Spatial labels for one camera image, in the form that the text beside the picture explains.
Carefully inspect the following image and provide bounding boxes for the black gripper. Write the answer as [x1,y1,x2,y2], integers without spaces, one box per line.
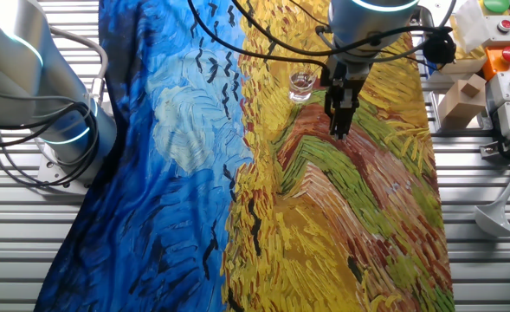
[325,59,371,140]

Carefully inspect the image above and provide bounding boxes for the small glass beaker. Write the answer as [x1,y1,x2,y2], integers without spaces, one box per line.
[287,64,319,104]

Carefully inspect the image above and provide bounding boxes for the grey metal tray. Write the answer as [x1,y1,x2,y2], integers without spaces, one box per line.
[428,90,494,136]

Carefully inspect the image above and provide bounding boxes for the blue pack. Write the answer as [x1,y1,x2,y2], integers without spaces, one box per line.
[423,60,438,82]

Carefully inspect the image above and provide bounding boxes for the beige wooden block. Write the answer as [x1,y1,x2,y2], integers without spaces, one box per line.
[436,72,488,130]

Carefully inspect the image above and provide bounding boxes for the grey box with green button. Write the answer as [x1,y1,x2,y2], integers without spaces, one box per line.
[484,71,510,109]

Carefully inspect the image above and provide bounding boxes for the orange box with red button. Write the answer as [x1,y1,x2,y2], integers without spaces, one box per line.
[481,45,510,81]

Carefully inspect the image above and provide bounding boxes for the white tissue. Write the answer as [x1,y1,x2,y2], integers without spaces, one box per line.
[453,0,493,54]

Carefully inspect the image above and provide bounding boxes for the grey box with red button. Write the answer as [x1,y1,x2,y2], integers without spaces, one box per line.
[481,15,510,48]

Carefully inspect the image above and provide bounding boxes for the painted wheatfield tablecloth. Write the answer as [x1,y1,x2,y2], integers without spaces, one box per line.
[33,0,457,312]

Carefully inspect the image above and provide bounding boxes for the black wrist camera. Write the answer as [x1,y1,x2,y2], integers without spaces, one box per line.
[320,60,339,89]

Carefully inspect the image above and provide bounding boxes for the silver angle bracket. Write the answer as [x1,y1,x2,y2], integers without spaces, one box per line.
[479,141,506,159]

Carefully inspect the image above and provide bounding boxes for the thick grey cable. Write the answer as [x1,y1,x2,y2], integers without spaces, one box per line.
[48,25,110,108]

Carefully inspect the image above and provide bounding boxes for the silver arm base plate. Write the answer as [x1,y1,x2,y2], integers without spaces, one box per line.
[36,151,94,197]

